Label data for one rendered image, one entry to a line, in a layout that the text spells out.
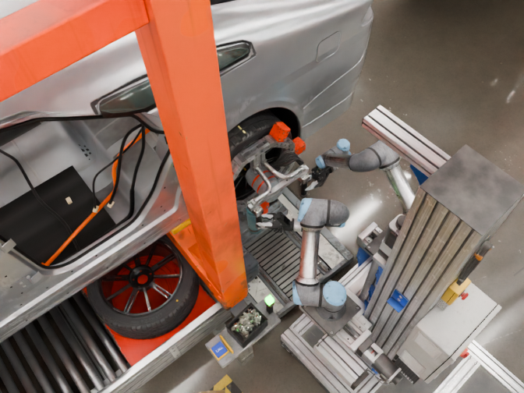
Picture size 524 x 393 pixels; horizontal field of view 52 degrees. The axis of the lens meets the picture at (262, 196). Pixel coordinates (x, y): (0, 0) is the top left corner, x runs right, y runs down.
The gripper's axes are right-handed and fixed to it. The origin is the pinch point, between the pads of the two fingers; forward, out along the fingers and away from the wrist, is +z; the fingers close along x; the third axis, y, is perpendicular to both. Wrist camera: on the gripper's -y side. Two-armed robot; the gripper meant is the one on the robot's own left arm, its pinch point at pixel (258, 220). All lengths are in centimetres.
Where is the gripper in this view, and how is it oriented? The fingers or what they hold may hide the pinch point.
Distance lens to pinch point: 305.6
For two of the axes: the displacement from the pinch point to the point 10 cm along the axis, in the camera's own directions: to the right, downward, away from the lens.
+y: 0.3, 5.0, 8.7
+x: 1.1, -8.6, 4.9
